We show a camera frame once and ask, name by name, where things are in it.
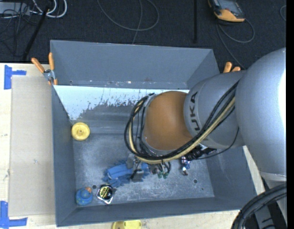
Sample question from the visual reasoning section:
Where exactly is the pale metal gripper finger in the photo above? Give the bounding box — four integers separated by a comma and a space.
126, 154, 135, 169
130, 168, 145, 183

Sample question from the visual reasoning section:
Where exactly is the blue plastic toy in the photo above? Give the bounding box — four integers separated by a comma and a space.
103, 160, 150, 187

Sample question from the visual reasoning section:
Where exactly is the small toy figure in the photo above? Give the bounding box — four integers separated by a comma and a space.
180, 156, 192, 177

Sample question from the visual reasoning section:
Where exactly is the black and yellow tape measure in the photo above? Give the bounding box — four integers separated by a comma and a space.
96, 184, 117, 205

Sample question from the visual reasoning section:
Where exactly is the yellow round disc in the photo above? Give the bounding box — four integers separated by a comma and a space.
111, 220, 142, 229

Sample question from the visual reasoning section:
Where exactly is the blue toy duck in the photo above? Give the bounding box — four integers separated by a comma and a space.
75, 187, 93, 206

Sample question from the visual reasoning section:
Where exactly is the yellow toy wheel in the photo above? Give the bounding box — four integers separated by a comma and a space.
71, 122, 91, 142

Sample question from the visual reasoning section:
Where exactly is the pale wood flat board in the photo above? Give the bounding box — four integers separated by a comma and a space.
8, 76, 56, 217

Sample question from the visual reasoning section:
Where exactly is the grey metal bin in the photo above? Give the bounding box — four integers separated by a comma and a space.
49, 40, 258, 227

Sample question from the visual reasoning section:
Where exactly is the black cylinder on white bracket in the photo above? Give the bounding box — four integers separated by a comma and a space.
187, 144, 217, 161

